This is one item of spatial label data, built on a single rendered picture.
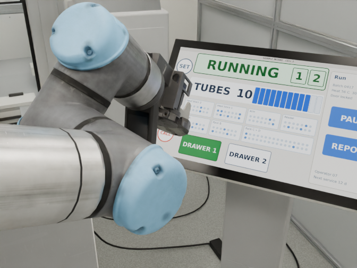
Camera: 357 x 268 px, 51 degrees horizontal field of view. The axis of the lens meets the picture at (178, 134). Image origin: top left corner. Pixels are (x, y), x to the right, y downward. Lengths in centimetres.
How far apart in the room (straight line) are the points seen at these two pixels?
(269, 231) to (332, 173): 28
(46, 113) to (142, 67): 13
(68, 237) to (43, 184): 92
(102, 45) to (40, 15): 52
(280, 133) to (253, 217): 27
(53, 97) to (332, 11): 151
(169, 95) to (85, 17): 22
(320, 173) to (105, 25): 55
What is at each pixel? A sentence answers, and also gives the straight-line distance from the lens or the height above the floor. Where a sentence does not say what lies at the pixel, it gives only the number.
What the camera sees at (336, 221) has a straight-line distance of 198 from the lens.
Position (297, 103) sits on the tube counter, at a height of 111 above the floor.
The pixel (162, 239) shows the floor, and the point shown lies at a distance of 209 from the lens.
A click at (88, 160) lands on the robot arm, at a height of 127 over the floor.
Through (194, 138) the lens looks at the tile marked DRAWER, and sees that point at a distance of 85.
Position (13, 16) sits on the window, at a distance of 93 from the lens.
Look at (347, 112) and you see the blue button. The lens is 84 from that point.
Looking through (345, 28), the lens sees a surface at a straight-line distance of 174.
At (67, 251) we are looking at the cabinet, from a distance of 122.
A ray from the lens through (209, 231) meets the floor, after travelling 213.
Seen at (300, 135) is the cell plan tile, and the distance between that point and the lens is 82.
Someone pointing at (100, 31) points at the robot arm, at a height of 134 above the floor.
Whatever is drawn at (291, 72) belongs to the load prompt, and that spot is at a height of 116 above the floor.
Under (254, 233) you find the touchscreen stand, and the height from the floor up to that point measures 74.
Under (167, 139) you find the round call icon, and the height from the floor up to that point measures 101.
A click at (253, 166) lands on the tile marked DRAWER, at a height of 99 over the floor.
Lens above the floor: 142
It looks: 27 degrees down
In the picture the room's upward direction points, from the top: straight up
